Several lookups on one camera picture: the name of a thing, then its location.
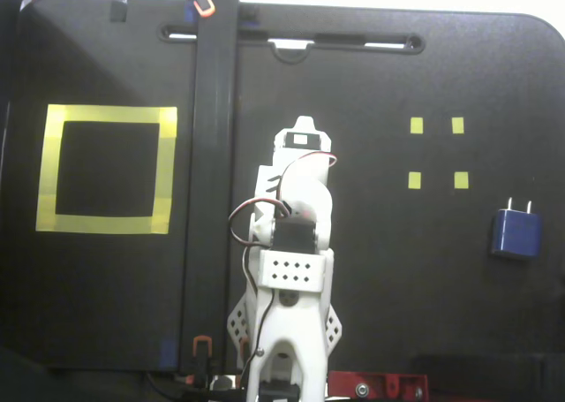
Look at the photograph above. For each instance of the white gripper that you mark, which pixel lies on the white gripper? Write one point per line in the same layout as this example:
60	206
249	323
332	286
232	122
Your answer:
303	140

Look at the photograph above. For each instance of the blue white charger block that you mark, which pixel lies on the blue white charger block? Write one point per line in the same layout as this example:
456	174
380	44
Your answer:
516	236

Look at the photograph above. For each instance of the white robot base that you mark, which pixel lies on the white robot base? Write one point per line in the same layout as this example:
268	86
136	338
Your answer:
244	307

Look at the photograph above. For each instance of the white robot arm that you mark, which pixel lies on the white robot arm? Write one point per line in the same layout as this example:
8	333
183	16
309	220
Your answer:
287	327

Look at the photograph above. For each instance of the long black flat bar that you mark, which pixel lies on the long black flat bar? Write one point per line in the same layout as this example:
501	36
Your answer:
212	110

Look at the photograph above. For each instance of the small yellow tape marker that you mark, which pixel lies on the small yellow tape marker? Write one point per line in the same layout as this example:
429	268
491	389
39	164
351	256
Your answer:
457	125
416	125
461	180
414	180

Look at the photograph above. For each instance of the blue tape piece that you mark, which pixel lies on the blue tape piece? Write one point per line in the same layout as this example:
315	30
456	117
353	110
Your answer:
168	353
190	13

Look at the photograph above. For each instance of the yellow tape square outline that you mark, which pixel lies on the yellow tape square outline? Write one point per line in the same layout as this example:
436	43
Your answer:
106	114

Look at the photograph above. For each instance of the red triangular bracket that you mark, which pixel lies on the red triangular bracket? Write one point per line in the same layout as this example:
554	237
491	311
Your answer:
384	382

